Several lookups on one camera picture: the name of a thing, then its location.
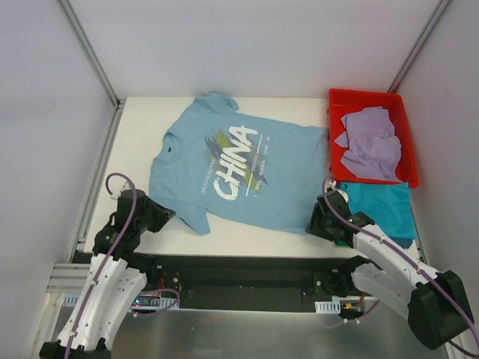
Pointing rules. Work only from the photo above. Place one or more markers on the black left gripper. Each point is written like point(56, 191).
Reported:
point(160, 215)

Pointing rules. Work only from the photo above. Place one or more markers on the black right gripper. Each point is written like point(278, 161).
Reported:
point(319, 223)

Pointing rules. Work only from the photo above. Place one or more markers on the light blue printed t-shirt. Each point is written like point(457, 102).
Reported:
point(253, 170)

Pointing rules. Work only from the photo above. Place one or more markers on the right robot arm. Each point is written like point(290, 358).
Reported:
point(434, 303)

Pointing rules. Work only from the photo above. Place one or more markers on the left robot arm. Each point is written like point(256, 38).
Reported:
point(117, 276)

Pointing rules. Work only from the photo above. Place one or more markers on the green folded t-shirt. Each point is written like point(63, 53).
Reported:
point(341, 244)

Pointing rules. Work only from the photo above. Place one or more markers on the teal folded t-shirt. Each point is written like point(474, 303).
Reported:
point(388, 205)

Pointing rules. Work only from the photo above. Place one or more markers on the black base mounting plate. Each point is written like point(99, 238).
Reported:
point(259, 284)

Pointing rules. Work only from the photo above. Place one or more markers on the dark blue folded t-shirt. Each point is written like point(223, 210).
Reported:
point(403, 243)

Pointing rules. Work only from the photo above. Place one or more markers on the lavender t-shirt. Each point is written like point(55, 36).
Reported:
point(373, 150)

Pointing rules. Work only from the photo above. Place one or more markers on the red plastic bin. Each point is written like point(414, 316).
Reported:
point(343, 101)

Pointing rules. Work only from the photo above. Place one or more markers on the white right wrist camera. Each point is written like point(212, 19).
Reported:
point(330, 184)

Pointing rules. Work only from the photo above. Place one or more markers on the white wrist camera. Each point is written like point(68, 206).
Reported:
point(330, 184)
point(124, 192)

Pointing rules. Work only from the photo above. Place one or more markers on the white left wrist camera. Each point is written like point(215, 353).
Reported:
point(124, 192)

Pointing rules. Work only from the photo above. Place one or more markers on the right white cable duct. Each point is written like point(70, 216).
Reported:
point(338, 307)

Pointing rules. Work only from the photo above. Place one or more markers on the white cable duct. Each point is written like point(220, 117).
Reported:
point(338, 307)
point(141, 303)

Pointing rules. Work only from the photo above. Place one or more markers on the left white cable duct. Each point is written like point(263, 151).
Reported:
point(141, 303)

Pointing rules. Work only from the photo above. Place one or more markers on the left aluminium frame post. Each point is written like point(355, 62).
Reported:
point(90, 54)

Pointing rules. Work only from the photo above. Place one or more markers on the aluminium frame post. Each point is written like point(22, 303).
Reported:
point(424, 36)
point(90, 54)

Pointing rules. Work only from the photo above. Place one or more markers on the right aluminium frame post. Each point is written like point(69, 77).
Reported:
point(424, 36)

